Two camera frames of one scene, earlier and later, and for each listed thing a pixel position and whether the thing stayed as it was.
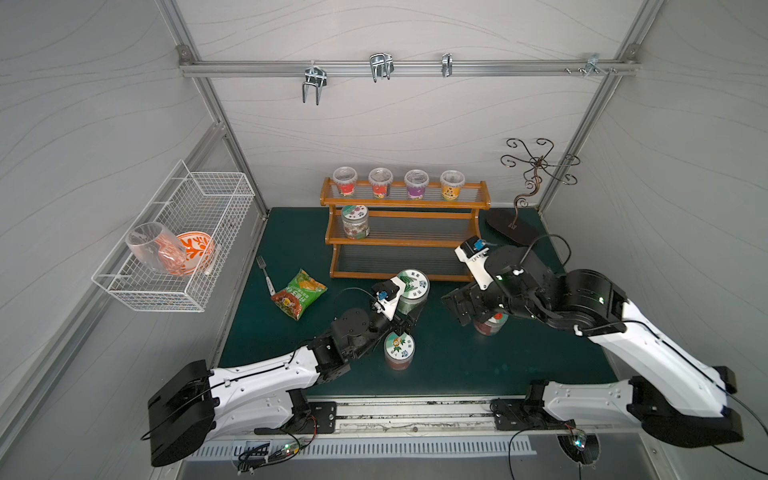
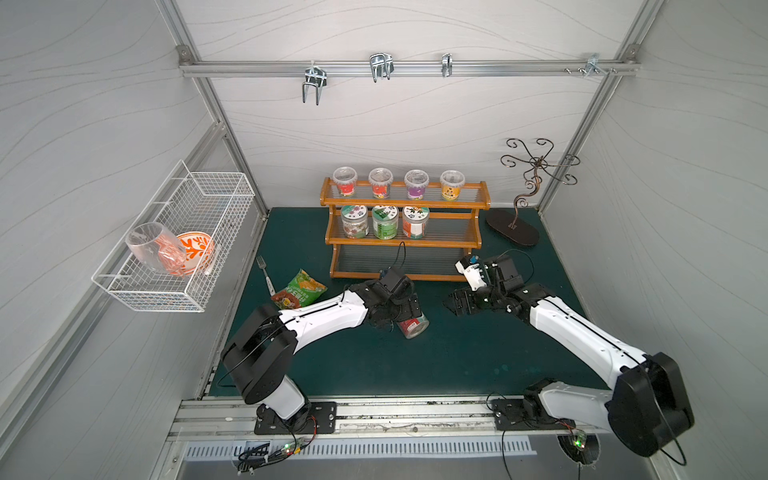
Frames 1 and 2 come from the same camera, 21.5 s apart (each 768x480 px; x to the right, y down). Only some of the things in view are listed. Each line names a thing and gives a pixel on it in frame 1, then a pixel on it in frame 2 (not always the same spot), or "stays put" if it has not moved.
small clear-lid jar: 451,182 stays put
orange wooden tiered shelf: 376,232 stays put
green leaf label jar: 415,293 -> 385,221
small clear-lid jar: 416,181 stays put
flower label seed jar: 355,222 stays put
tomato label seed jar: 492,325 -> 412,327
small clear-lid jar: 380,179 stays put
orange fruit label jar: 399,350 -> 415,222
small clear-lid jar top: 345,178 stays put
